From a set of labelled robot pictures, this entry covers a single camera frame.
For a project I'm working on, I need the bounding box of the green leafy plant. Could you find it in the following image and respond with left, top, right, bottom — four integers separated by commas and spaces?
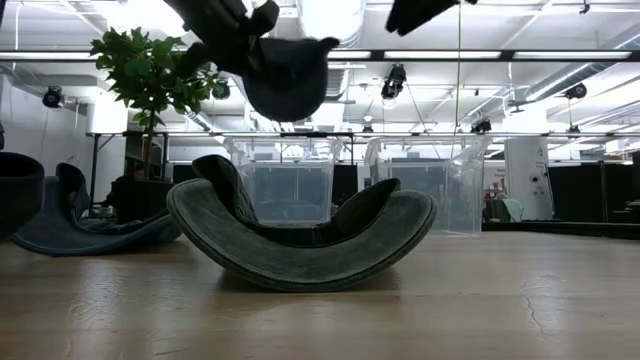
89, 26, 222, 182

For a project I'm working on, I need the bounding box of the teal cloth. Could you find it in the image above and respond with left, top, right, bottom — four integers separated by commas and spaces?
501, 198, 525, 223

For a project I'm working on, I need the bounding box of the green denim cap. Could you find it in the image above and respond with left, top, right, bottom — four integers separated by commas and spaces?
166, 153, 439, 294

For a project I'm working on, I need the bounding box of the clear plastic bin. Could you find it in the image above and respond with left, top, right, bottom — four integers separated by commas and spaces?
364, 135, 494, 238
222, 135, 346, 227

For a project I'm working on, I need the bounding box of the white pillar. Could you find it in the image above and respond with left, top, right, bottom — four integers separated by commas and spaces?
503, 136, 554, 222

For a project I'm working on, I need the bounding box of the black partition wall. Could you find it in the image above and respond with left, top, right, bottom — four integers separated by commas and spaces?
547, 160, 640, 224

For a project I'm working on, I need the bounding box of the blue denim cap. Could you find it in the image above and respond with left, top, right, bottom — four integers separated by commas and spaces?
10, 162, 184, 258

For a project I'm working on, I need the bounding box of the dark plant pot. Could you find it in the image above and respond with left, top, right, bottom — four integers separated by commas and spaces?
110, 175, 175, 225

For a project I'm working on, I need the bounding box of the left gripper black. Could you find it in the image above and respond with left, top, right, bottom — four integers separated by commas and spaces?
163, 0, 281, 79

